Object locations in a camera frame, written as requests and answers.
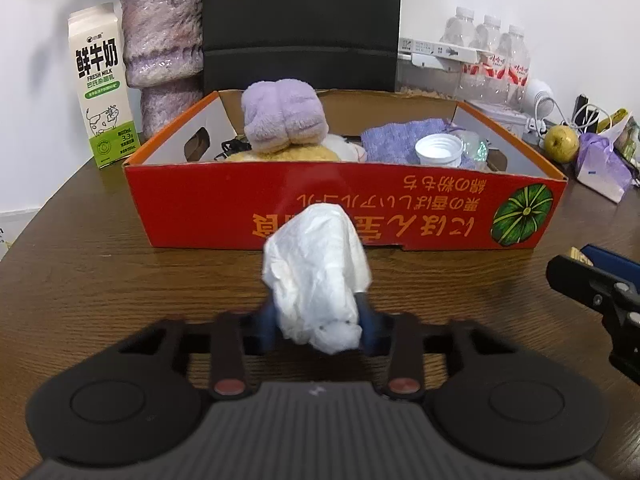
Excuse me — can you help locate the small printed tin box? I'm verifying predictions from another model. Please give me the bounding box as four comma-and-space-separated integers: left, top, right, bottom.
465, 100, 531, 138

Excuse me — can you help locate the white green milk carton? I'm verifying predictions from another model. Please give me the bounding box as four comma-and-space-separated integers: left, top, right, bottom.
67, 2, 137, 170

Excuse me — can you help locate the black paper bag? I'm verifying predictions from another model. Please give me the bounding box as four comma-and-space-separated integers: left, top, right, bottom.
201, 0, 403, 97

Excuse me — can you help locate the red cardboard box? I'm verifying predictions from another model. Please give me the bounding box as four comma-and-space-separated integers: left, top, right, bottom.
122, 89, 569, 252

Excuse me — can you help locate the clear plastic bag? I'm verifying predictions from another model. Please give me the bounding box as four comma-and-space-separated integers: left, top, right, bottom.
452, 130, 493, 171

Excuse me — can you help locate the yellow-green apple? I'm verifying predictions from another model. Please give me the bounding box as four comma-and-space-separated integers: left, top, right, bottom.
544, 125, 580, 163

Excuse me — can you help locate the clear plastic container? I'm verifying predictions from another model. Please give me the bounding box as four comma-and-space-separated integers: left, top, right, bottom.
395, 57, 463, 101

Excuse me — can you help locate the yellow white plush sheep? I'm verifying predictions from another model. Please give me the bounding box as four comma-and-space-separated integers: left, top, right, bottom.
225, 132, 368, 163

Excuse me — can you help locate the white flat carton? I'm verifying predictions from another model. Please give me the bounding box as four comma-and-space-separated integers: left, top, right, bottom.
398, 36, 493, 72

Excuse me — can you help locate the purple plush toy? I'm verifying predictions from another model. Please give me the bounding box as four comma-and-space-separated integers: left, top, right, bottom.
241, 78, 329, 153

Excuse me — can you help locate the black power adapter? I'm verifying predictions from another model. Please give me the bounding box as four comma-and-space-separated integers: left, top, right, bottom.
574, 94, 601, 128

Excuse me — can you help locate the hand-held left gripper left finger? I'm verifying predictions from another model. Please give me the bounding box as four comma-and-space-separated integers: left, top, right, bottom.
112, 305, 278, 402

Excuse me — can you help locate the yellow green snack packet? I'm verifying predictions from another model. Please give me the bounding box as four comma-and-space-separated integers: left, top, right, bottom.
602, 109, 640, 161

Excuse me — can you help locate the purple tissue pack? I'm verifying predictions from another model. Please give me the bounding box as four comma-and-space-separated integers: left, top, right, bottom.
572, 117, 636, 204

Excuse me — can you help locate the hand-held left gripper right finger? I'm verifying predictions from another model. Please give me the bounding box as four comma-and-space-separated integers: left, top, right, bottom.
357, 302, 521, 403

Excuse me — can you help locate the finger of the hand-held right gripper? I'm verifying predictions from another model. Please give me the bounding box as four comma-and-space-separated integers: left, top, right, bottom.
546, 255, 640, 321
580, 244, 640, 286

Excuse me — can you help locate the white bottle cap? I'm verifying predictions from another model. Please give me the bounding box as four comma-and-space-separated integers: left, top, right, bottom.
414, 135, 464, 168

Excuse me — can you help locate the white tissue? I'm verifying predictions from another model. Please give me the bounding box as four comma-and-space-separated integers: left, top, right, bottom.
262, 205, 373, 356

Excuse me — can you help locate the purple marbled vase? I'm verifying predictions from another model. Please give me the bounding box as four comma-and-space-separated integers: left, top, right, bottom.
120, 0, 205, 143

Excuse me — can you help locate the purple cloth pouch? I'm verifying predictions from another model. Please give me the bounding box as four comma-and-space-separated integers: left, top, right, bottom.
360, 118, 473, 168

